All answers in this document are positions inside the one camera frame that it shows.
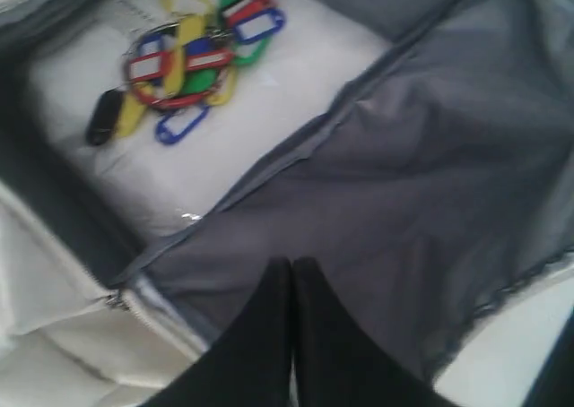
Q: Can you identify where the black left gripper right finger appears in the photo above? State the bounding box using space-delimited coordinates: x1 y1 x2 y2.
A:
291 257 453 407

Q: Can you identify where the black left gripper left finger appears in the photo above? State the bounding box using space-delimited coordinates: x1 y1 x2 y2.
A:
143 258 291 407

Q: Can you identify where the cream fabric duffel bag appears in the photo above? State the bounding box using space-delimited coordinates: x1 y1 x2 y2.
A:
1 0 573 406

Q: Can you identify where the colourful key tag bunch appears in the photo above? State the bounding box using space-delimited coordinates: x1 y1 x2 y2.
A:
84 0 287 147

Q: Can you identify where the clear plastic packed white filling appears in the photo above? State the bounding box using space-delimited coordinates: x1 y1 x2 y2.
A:
27 0 387 238

